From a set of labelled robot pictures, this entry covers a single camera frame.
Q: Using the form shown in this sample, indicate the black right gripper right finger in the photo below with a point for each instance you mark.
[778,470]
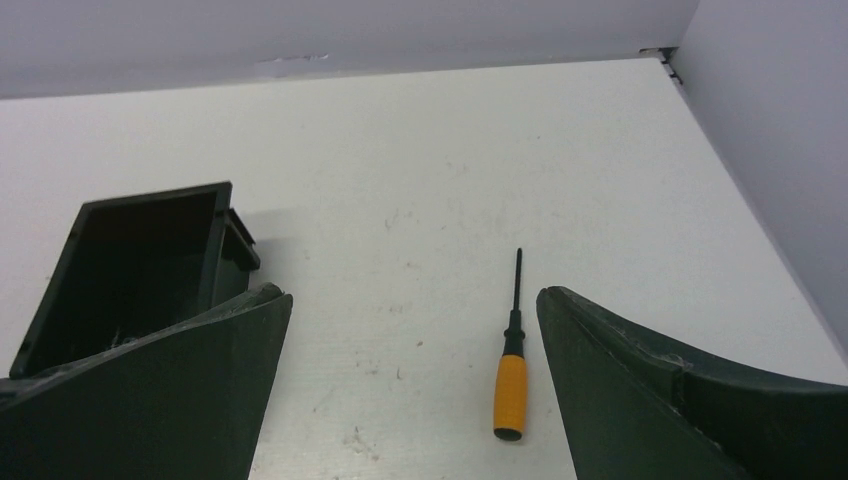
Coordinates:
[637,404]

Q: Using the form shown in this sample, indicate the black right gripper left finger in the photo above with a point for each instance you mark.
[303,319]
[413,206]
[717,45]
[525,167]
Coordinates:
[186,402]

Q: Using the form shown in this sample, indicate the black plastic bin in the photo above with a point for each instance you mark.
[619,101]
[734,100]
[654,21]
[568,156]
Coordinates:
[134,265]

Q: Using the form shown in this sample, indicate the orange handled screwdriver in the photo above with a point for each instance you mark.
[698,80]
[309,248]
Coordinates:
[511,386]

